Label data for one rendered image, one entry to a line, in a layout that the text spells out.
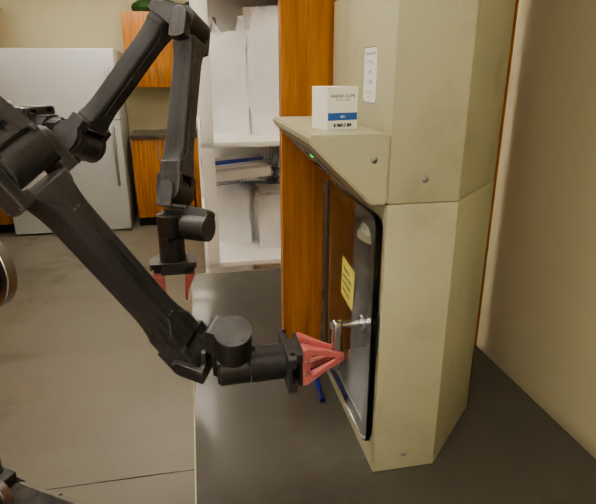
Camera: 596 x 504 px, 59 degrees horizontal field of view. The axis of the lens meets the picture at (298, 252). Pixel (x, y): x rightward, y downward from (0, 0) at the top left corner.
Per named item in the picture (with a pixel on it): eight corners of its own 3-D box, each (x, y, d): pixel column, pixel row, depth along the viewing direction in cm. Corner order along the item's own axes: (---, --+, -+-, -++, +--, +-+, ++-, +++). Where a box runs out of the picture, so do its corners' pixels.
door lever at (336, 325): (363, 370, 88) (358, 362, 90) (365, 319, 85) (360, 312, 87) (331, 373, 87) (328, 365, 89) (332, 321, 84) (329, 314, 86)
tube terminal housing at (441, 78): (428, 361, 124) (461, 4, 99) (505, 453, 94) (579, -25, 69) (326, 372, 120) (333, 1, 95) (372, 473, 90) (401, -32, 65)
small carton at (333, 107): (340, 126, 82) (341, 85, 80) (357, 129, 77) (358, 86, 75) (311, 127, 80) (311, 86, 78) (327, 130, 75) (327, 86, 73)
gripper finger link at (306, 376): (336, 324, 90) (282, 330, 88) (347, 344, 83) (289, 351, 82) (336, 359, 92) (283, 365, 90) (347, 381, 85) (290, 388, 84)
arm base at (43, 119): (56, 153, 137) (49, 105, 133) (80, 154, 134) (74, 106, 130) (29, 157, 129) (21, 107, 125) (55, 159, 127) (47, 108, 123)
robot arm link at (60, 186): (25, 132, 71) (-36, 177, 64) (47, 119, 68) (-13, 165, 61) (204, 338, 92) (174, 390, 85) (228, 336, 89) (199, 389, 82)
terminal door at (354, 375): (326, 355, 117) (330, 178, 104) (369, 445, 89) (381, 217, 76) (323, 355, 117) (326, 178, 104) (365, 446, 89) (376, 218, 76)
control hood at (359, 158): (330, 167, 105) (331, 115, 101) (387, 205, 74) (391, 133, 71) (273, 169, 102) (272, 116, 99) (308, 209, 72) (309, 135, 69)
